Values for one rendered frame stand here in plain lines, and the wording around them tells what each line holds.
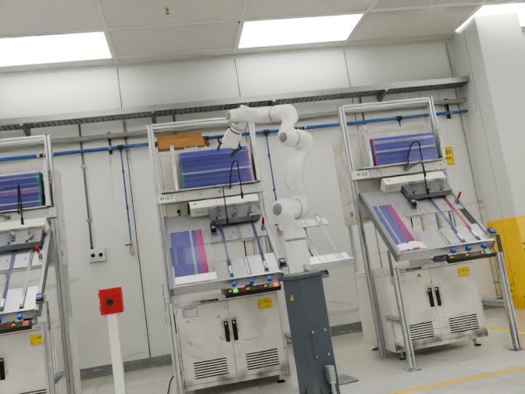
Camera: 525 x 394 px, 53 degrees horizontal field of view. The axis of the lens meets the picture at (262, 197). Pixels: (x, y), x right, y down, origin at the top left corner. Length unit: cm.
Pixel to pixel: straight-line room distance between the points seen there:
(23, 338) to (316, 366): 185
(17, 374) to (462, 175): 460
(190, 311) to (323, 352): 105
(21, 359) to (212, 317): 120
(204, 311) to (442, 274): 170
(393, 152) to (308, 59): 206
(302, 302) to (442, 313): 144
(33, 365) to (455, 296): 285
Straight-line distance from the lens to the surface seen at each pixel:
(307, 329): 283
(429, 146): 424
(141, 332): 524
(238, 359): 361
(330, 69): 585
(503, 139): 579
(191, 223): 369
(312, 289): 285
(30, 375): 372
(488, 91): 589
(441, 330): 399
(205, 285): 325
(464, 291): 407
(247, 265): 335
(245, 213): 366
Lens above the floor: 77
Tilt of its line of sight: 8 degrees up
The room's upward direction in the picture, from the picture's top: 8 degrees counter-clockwise
